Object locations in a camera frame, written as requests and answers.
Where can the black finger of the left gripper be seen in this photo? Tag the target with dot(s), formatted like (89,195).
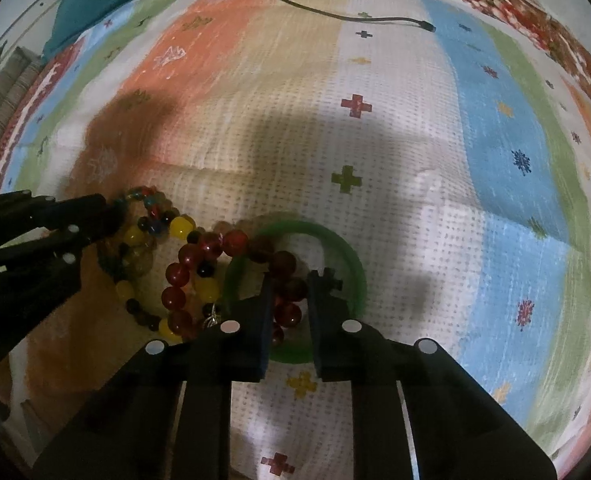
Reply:
(21,212)
(47,269)

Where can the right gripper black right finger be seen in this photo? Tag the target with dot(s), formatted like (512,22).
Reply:
(416,412)

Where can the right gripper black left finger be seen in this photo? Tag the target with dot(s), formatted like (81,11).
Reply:
(166,413)

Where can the green jade bangle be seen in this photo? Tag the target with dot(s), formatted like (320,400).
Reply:
(302,352)

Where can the grey checked cushion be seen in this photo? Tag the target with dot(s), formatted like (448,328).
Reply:
(16,78)

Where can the colourful striped bed sheet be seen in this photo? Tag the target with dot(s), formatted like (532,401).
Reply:
(245,112)

